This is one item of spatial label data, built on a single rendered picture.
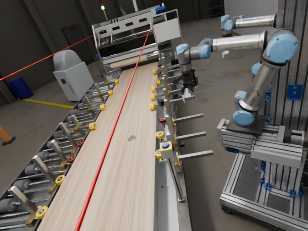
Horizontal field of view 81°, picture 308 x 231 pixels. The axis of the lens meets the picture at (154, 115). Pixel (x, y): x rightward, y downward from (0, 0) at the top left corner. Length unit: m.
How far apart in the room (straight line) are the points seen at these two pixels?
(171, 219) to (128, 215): 0.36
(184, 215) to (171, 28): 3.24
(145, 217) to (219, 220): 1.09
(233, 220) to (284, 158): 0.99
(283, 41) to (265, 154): 0.69
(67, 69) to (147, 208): 5.02
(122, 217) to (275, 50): 1.21
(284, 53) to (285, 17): 0.32
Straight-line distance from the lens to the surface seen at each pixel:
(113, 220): 1.29
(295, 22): 1.32
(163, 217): 1.51
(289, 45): 1.04
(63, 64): 5.84
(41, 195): 2.13
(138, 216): 1.23
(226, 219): 2.16
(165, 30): 3.85
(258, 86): 1.13
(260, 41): 1.19
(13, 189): 1.62
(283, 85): 1.44
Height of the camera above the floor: 1.91
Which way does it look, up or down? 30 degrees down
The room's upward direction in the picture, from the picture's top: 17 degrees counter-clockwise
